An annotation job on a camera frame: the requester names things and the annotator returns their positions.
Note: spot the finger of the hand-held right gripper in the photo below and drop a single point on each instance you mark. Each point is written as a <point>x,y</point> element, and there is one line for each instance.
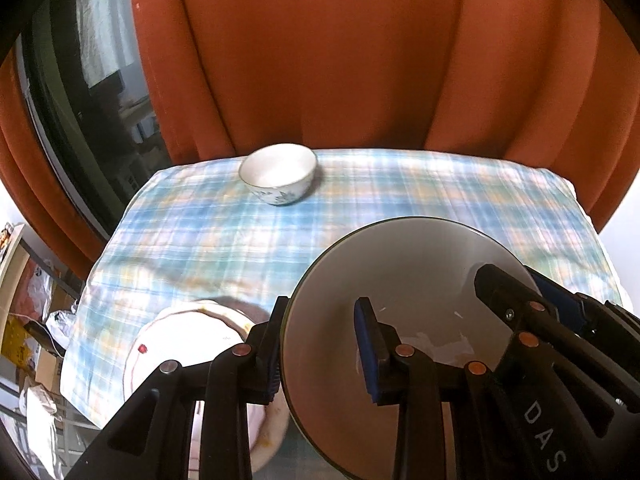
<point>505,295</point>
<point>560,302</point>

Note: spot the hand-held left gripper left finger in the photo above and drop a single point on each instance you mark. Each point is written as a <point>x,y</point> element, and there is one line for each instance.
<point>272,385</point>

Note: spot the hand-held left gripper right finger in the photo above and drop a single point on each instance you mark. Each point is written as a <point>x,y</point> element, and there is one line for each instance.
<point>367,360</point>

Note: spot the white scalloped plate red print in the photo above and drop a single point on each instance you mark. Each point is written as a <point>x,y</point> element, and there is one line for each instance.
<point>200,325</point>

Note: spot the white bowl blue floral print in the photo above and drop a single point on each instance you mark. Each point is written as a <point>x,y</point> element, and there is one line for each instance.
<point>275,170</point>
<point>410,270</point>

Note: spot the blue plaid tablecloth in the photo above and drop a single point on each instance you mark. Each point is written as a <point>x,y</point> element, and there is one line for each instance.
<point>200,240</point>

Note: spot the cardboard box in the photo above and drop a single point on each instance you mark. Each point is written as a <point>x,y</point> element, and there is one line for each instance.
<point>47,367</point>

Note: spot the red and white plastic bag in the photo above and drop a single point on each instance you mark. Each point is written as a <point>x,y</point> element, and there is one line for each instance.
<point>35,285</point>

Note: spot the yellow box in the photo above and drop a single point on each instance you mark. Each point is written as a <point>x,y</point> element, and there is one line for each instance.
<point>15,335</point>

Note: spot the wooden shelf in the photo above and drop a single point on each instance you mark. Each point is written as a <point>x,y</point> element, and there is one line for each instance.
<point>12,255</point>

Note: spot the orange curtain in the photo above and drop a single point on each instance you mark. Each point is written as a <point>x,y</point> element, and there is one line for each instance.
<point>325,60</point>

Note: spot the dark glass window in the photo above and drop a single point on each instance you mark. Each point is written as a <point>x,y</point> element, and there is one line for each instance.
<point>75,110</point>

